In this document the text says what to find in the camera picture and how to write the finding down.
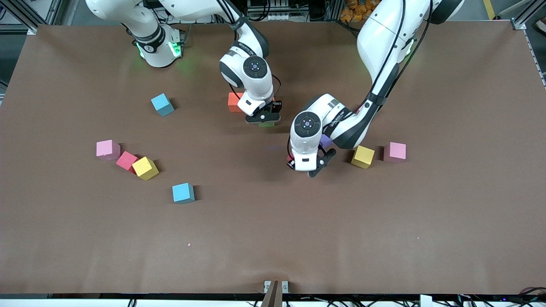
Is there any orange foam block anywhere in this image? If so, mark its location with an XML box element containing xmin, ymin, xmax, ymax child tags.
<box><xmin>227</xmin><ymin>93</ymin><xmax>244</xmax><ymax>113</ymax></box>

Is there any yellow foam block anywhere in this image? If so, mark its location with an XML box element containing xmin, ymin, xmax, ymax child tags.
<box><xmin>351</xmin><ymin>145</ymin><xmax>375</xmax><ymax>170</ymax></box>
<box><xmin>131</xmin><ymin>156</ymin><xmax>160</xmax><ymax>181</ymax></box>

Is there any white power strip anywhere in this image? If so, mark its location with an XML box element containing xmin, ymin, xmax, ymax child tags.
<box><xmin>247</xmin><ymin>0</ymin><xmax>308</xmax><ymax>22</ymax></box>

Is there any cyan foam block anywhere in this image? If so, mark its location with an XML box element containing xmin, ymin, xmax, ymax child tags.
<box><xmin>172</xmin><ymin>182</ymin><xmax>195</xmax><ymax>204</ymax></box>
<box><xmin>151</xmin><ymin>93</ymin><xmax>175</xmax><ymax>117</ymax></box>

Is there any pile of orange snacks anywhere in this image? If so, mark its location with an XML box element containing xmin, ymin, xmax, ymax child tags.
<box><xmin>340</xmin><ymin>0</ymin><xmax>380</xmax><ymax>23</ymax></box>

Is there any brown upright pole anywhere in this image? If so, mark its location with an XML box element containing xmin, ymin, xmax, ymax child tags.
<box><xmin>261</xmin><ymin>280</ymin><xmax>284</xmax><ymax>307</ymax></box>

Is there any small metal bracket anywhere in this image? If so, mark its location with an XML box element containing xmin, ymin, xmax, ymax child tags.
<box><xmin>264</xmin><ymin>280</ymin><xmax>289</xmax><ymax>295</ymax></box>

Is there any aluminium frame profile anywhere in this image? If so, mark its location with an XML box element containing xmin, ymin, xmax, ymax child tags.
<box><xmin>510</xmin><ymin>0</ymin><xmax>546</xmax><ymax>31</ymax></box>
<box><xmin>0</xmin><ymin>0</ymin><xmax>39</xmax><ymax>35</ymax></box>

